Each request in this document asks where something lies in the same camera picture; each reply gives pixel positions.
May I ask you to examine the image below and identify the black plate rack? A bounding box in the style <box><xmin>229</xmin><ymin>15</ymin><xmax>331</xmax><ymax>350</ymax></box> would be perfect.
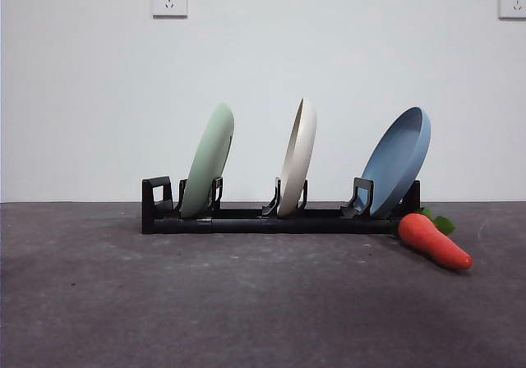
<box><xmin>141</xmin><ymin>175</ymin><xmax>422</xmax><ymax>235</ymax></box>

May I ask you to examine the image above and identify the beige plate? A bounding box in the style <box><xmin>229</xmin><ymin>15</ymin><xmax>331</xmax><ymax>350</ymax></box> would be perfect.
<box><xmin>277</xmin><ymin>97</ymin><xmax>318</xmax><ymax>217</ymax></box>

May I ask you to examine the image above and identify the orange toy carrot with leaves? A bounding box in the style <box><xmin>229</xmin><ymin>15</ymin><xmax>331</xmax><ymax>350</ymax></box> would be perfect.
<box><xmin>394</xmin><ymin>206</ymin><xmax>474</xmax><ymax>271</ymax></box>

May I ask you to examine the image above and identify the green plate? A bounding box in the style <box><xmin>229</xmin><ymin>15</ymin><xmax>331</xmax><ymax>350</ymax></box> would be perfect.
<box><xmin>180</xmin><ymin>103</ymin><xmax>236</xmax><ymax>219</ymax></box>

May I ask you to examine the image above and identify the blue plate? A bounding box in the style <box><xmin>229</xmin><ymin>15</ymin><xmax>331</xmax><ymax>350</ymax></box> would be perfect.
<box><xmin>361</xmin><ymin>106</ymin><xmax>432</xmax><ymax>218</ymax></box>

